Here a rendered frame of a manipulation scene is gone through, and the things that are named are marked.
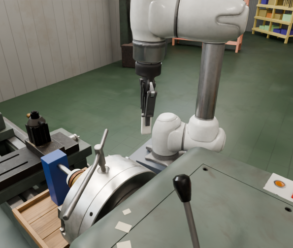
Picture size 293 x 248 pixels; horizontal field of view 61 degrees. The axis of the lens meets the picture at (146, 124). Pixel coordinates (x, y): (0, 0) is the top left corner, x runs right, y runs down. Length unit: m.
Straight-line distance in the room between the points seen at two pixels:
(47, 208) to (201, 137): 0.79
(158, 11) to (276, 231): 0.55
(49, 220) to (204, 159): 0.67
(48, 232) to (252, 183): 0.74
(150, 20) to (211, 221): 0.48
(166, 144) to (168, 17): 0.84
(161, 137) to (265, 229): 0.85
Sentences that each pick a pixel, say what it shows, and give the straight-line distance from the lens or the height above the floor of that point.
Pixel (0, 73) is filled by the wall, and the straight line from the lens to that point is 4.70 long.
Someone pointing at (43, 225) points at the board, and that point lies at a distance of 1.10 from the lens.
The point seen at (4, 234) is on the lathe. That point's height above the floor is 0.54.
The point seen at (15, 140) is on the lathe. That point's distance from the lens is 1.70.
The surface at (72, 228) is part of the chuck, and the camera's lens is 0.73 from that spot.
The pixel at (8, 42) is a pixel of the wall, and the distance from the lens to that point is 4.72.
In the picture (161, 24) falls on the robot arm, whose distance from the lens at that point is 0.65.
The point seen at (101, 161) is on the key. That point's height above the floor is 1.28.
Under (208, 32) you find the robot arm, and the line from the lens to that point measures 0.64.
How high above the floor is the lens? 1.69
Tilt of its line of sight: 29 degrees down
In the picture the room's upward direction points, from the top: straight up
